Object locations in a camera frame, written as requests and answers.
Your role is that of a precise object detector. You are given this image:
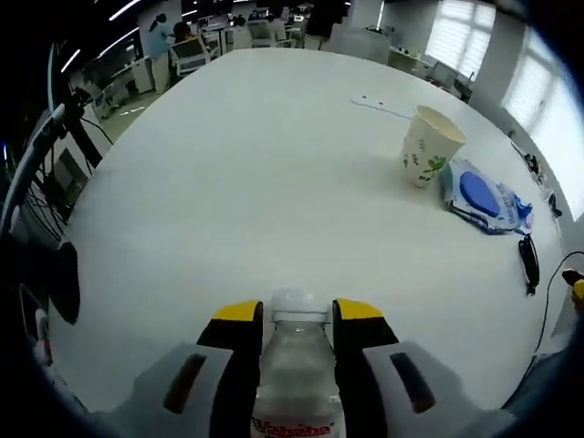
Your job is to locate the black tripod stand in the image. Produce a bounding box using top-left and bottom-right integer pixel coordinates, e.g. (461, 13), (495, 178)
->
(0, 43), (116, 243)

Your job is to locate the white table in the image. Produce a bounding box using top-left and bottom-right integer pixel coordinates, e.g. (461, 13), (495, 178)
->
(45, 47), (575, 412)

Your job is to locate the large packet with blue oval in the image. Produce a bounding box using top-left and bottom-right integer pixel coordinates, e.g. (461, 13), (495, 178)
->
(439, 157), (526, 236)

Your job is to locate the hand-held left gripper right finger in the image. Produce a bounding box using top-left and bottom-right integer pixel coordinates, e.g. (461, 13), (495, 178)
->
(331, 297), (463, 438)

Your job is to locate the thin white strip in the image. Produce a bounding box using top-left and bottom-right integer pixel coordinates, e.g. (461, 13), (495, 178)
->
(349, 93), (415, 121)

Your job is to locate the clear plastic water bottle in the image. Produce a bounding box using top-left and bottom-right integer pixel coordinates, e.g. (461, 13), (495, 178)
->
(249, 287), (347, 438)

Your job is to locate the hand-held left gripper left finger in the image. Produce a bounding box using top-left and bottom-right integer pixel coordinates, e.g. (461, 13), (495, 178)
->
(134, 298), (265, 438)

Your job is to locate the floral paper cup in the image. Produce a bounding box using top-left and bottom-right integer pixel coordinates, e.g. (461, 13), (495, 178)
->
(400, 104), (468, 190)

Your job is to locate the small clutter pile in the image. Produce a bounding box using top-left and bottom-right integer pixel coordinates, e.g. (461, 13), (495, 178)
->
(522, 152), (548, 183)

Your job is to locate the person's white shirt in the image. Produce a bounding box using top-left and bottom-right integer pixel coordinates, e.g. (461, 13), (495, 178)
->
(546, 326), (579, 355)

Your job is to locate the small blue packet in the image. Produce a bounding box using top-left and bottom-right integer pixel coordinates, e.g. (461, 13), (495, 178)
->
(511, 193), (536, 234)

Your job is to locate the window with blinds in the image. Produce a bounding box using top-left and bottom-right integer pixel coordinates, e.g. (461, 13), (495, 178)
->
(425, 0), (497, 79)
(500, 26), (577, 216)

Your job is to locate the black round pad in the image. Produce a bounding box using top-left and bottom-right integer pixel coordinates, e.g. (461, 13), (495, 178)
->
(47, 241), (82, 326)

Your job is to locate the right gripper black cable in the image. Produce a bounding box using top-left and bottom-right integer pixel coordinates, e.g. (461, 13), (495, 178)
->
(532, 250), (584, 362)

